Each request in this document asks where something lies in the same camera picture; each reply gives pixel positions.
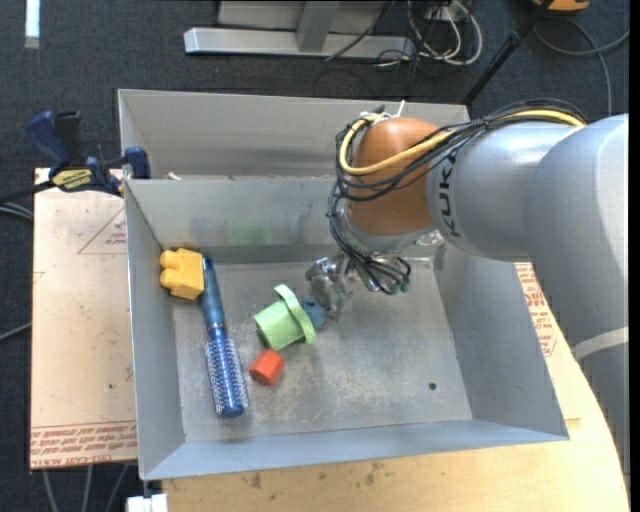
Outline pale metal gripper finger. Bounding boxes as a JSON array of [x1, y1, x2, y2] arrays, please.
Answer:
[[319, 292, 353, 322]]

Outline small blue toy piece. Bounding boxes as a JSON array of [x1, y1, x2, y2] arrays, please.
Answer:
[[300, 295, 328, 329]]

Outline grey metal bin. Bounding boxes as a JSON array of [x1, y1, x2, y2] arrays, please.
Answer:
[[117, 88, 570, 481]]

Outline light green plastic cup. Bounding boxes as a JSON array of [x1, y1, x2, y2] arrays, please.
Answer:
[[252, 283, 317, 352]]

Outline red-orange hexagonal block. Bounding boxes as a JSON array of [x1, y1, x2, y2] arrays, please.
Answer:
[[248, 348, 287, 387]]

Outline blue round hairbrush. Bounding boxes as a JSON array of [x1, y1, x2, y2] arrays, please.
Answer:
[[199, 256, 250, 419]]

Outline yellow toy building block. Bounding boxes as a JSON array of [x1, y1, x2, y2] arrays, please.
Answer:
[[158, 247, 206, 301]]

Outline brown cardboard board, red print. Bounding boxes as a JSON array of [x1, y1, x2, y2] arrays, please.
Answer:
[[29, 167, 559, 471]]

